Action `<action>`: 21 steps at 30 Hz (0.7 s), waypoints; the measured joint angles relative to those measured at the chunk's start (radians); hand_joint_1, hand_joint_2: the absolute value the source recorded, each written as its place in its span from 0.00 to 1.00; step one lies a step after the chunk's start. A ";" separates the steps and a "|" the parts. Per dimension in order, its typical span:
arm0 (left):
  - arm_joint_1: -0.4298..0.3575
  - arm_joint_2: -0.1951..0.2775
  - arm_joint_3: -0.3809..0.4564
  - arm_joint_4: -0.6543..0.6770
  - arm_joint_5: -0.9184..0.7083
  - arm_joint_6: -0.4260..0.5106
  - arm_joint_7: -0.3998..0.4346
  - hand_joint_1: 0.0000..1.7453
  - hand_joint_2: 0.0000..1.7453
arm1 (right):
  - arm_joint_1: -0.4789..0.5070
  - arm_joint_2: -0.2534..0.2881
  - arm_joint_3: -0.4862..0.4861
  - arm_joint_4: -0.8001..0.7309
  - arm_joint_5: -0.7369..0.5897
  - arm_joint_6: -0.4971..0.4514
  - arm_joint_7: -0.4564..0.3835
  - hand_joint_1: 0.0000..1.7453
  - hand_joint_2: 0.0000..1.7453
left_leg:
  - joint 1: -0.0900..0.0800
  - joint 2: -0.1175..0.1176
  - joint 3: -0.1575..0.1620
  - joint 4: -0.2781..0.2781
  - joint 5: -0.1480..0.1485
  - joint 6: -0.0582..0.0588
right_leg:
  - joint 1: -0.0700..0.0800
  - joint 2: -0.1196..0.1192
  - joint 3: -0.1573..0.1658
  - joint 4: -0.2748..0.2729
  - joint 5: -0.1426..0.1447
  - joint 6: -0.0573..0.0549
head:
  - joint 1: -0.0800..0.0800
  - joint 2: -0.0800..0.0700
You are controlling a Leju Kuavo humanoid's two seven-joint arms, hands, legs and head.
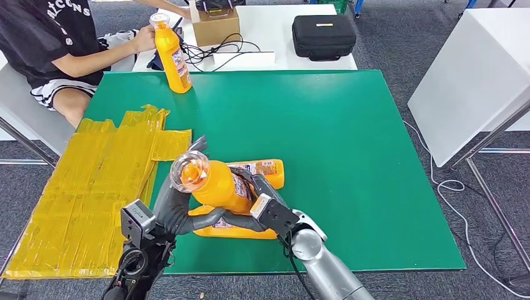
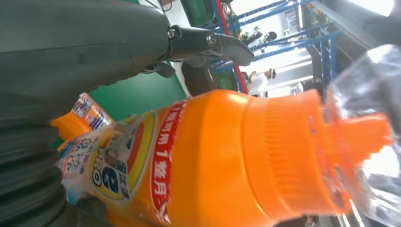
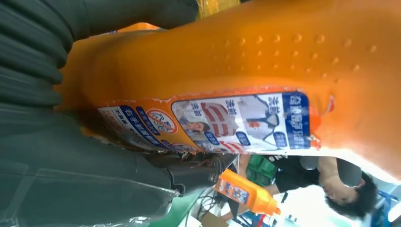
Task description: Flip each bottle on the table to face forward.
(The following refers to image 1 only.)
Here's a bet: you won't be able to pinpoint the orange plastic bottle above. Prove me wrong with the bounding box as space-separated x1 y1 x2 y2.
225 159 286 191
149 12 193 94
188 204 279 241
169 150 258 215

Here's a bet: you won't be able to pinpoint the yellow taped plastic sheet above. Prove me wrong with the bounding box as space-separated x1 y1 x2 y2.
2 104 193 281

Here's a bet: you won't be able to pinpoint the white printed bag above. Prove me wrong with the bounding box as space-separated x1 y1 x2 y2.
96 29 139 73

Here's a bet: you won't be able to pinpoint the black device with handle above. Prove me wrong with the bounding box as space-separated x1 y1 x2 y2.
194 0 247 19

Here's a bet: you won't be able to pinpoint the black cables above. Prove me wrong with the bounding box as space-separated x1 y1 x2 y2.
180 32 262 73

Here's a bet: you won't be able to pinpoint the blue tablet case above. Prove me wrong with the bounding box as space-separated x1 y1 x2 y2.
147 16 185 72

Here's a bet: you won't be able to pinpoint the person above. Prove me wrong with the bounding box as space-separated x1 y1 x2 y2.
0 0 191 129

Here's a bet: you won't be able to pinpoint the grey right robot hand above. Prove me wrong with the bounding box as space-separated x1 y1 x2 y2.
223 167 291 233

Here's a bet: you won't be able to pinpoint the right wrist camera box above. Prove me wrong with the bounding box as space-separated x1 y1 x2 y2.
250 193 300 238

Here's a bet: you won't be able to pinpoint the white bench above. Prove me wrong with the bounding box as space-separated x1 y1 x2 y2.
0 59 76 169

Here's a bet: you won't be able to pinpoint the white flat box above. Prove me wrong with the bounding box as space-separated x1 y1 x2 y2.
212 51 276 71

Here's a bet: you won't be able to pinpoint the brown cardboard box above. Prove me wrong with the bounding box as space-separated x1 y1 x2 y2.
189 0 242 48

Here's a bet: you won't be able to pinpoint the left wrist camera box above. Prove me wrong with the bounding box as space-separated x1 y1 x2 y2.
120 199 157 249

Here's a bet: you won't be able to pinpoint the green plastic crate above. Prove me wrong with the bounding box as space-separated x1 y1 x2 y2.
309 0 349 15

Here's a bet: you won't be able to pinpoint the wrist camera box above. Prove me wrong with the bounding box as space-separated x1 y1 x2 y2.
120 199 157 249
250 193 300 238

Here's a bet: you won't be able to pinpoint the white floor cable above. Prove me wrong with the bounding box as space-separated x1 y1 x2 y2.
401 119 530 299

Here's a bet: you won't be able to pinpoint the person's right hand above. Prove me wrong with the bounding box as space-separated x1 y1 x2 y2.
132 24 158 54

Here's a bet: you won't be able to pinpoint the white table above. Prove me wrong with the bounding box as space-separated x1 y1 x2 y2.
407 7 530 276
132 4 358 73

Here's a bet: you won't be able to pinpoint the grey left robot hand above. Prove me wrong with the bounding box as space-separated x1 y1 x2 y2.
152 136 226 237

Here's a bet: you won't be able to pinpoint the black carrying case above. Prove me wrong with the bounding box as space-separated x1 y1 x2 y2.
291 14 358 62

